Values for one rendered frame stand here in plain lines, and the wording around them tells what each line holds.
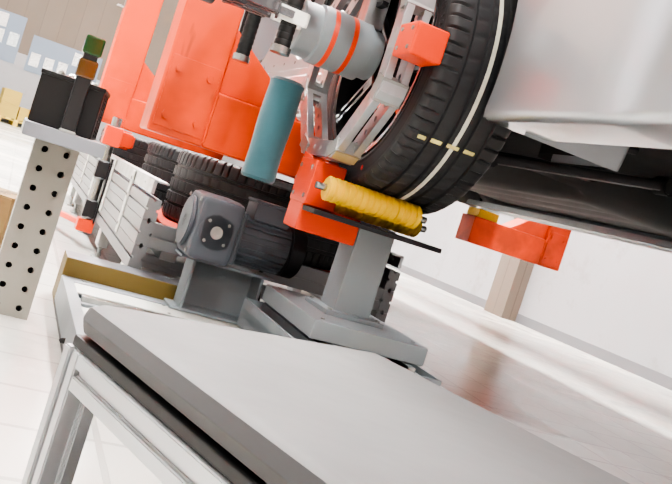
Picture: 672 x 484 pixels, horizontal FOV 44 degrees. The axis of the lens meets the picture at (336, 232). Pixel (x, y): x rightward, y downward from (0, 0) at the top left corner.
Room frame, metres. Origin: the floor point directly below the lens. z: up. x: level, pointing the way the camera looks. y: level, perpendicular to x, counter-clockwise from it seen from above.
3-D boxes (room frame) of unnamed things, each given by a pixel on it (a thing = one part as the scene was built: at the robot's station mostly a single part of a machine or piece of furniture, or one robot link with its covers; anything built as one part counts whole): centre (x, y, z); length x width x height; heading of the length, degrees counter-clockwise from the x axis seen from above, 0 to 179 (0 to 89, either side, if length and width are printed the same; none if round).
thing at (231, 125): (2.52, 0.22, 0.69); 0.52 x 0.17 x 0.35; 112
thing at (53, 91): (1.91, 0.66, 0.51); 0.20 x 0.14 x 0.13; 14
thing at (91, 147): (1.95, 0.68, 0.44); 0.43 x 0.17 x 0.03; 22
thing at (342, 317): (2.10, -0.08, 0.32); 0.40 x 0.30 x 0.28; 22
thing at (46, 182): (1.98, 0.69, 0.21); 0.10 x 0.10 x 0.42; 22
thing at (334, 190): (1.96, -0.06, 0.51); 0.29 x 0.06 x 0.06; 112
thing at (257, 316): (2.10, -0.08, 0.13); 0.50 x 0.36 x 0.10; 22
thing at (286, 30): (1.79, 0.23, 0.83); 0.04 x 0.04 x 0.16
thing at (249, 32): (2.10, 0.36, 0.83); 0.04 x 0.04 x 0.16
